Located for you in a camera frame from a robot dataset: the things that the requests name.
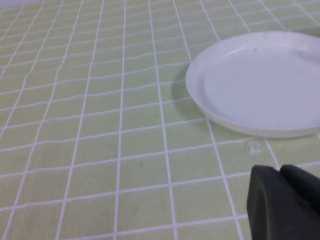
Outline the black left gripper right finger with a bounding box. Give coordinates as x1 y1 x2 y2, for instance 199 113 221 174
278 163 320 215

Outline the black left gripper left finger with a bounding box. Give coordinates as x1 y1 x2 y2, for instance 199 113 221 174
246 164 320 240

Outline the white round plate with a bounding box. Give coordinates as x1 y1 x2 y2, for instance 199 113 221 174
185 31 320 139

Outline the green checked tablecloth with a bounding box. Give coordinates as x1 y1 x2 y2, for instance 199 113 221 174
0 0 320 240

